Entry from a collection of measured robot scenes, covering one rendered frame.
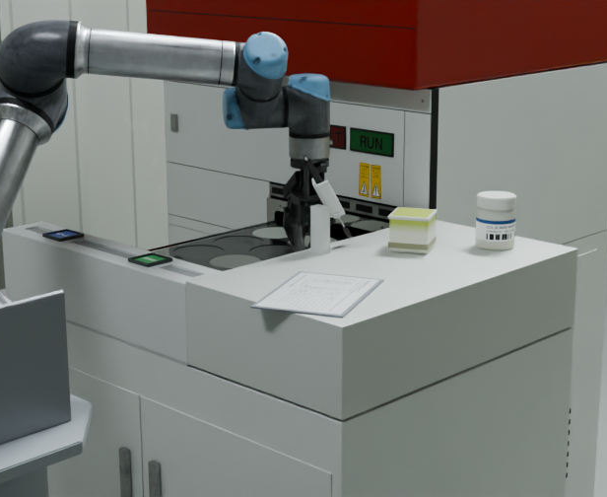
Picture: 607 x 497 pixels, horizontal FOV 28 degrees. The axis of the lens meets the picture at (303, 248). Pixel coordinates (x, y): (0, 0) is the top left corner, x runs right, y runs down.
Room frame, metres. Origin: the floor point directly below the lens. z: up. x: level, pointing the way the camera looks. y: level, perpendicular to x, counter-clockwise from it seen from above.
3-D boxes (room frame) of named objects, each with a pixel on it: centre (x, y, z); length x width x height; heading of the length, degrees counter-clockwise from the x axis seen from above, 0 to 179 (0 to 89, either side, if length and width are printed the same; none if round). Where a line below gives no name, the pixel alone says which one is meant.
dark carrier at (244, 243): (2.38, 0.06, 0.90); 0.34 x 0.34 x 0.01; 46
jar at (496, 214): (2.16, -0.35, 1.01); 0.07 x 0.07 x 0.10
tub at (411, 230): (2.14, -0.20, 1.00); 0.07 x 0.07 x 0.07; 72
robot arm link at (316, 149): (2.24, -0.01, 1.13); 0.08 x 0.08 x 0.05
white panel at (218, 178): (2.68, 0.04, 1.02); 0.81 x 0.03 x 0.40; 46
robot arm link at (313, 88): (2.24, -0.01, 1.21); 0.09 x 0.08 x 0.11; 102
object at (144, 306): (2.17, 0.36, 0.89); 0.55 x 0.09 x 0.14; 46
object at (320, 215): (2.13, -0.04, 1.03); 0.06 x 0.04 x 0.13; 136
